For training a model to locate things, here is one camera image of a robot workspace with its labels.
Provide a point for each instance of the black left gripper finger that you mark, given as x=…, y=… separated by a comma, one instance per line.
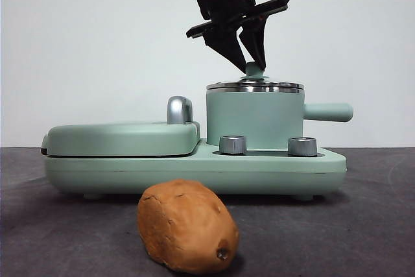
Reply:
x=256, y=43
x=227, y=46

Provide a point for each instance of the mint green breakfast machine base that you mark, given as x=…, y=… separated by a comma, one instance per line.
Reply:
x=259, y=173

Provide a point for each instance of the brown potato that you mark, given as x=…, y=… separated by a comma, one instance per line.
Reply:
x=184, y=225

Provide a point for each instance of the glass lid with green knob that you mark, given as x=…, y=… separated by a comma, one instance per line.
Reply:
x=253, y=71

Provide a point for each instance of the mint green griddle cover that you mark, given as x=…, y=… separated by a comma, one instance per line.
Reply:
x=123, y=139

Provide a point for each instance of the silver control knob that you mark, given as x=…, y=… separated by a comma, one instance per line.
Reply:
x=232, y=144
x=302, y=146

